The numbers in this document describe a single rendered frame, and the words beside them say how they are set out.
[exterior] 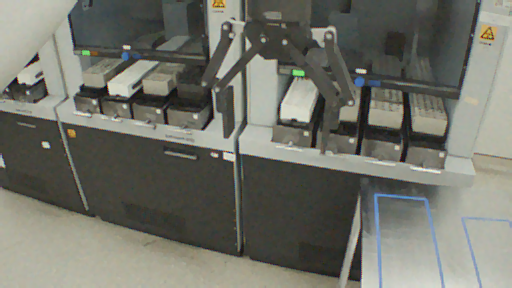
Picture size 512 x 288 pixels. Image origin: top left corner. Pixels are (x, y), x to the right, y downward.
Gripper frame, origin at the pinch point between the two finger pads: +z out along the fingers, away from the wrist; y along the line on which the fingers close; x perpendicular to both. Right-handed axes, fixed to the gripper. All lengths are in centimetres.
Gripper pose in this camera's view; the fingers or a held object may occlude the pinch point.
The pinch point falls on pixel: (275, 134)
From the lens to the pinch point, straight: 53.5
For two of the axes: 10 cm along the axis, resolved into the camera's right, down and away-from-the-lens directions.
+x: 2.8, -5.2, 8.1
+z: 0.0, 8.4, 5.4
